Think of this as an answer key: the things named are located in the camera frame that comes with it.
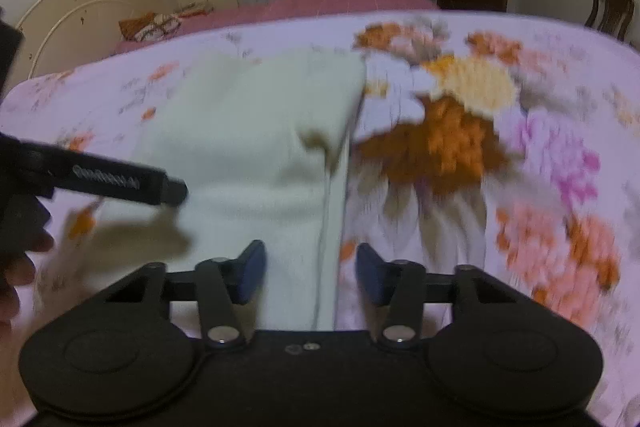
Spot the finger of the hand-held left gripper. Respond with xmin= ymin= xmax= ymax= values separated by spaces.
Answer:
xmin=27 ymin=143 xmax=189 ymax=208

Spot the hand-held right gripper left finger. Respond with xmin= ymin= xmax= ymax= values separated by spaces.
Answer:
xmin=104 ymin=239 xmax=268 ymax=351

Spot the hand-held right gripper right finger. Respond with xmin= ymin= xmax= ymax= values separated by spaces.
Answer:
xmin=354 ymin=242 xmax=507 ymax=351

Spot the cream cloth garment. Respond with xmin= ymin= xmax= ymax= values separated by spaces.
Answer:
xmin=135 ymin=48 xmax=368 ymax=333

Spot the person's left hand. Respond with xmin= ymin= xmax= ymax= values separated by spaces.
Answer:
xmin=0 ymin=232 xmax=55 ymax=329

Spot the cream arched headboard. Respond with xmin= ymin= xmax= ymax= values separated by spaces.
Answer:
xmin=14 ymin=0 xmax=172 ymax=80

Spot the orange patterned pillow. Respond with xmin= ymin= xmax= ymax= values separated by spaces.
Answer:
xmin=118 ymin=3 xmax=217 ymax=44

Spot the floral bed sheet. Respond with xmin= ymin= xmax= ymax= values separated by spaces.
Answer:
xmin=0 ymin=9 xmax=640 ymax=427

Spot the dark wooden chair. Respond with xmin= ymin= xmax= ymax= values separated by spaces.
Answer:
xmin=584 ymin=0 xmax=636 ymax=42

